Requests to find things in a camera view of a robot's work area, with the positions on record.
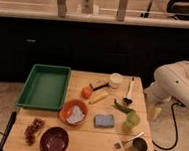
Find blue sponge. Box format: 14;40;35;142
94;115;115;128

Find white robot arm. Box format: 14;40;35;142
144;60;189;122

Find green plastic tray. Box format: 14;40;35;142
17;64;71;111

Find light green cup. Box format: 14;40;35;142
124;112;140;130

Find green toy pepper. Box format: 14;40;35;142
113;99;135;113

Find metal cup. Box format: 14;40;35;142
130;137;148;151

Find white cup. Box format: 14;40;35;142
108;73;123;89

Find brown and black brush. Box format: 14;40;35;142
90;78;109;91

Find orange toy fruit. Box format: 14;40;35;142
81;86;93;99

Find white cloth in bowl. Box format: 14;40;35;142
67;105;85;124

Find orange bowl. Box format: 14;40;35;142
58;99;89;126

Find dark red bowl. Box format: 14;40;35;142
39;126;69;151

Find bunch of brown grapes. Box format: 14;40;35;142
24;119;45;145

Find black power cable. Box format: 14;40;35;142
151;99;184;151

